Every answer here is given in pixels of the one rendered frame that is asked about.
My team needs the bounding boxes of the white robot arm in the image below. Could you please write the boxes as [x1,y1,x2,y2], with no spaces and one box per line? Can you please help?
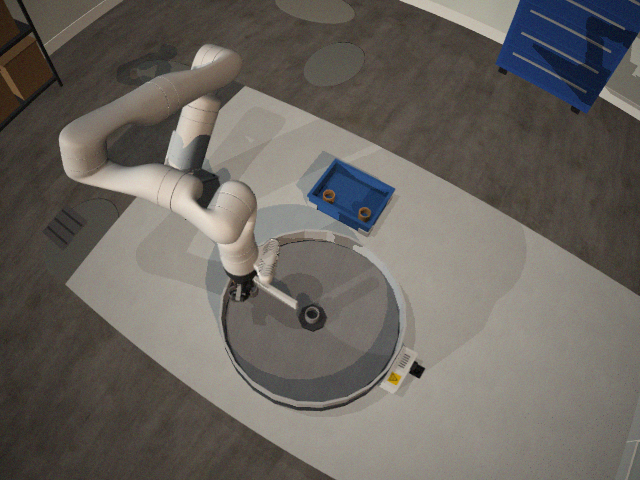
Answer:
[59,44,280,284]

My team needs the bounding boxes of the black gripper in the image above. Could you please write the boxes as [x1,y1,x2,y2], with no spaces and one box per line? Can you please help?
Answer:
[224,268,257,302]

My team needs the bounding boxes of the blue crate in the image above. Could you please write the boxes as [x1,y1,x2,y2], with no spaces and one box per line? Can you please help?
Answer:
[307,158,395,237]

